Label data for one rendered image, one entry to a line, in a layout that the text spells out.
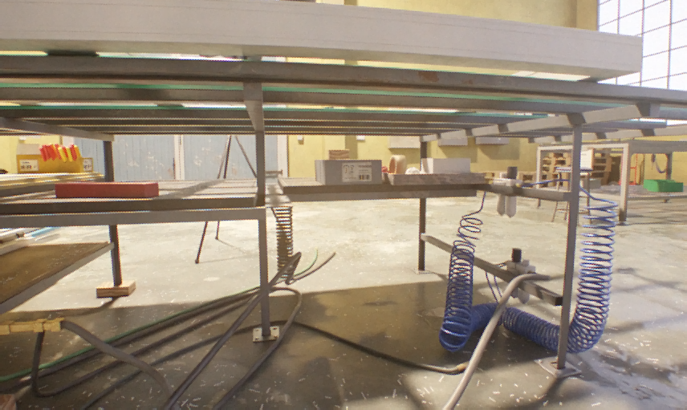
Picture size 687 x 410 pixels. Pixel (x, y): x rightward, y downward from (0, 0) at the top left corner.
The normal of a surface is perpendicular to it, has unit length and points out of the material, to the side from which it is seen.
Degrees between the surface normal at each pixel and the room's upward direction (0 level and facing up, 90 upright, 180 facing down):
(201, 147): 90
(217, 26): 90
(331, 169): 90
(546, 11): 90
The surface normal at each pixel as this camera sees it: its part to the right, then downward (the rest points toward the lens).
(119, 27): 0.19, 0.10
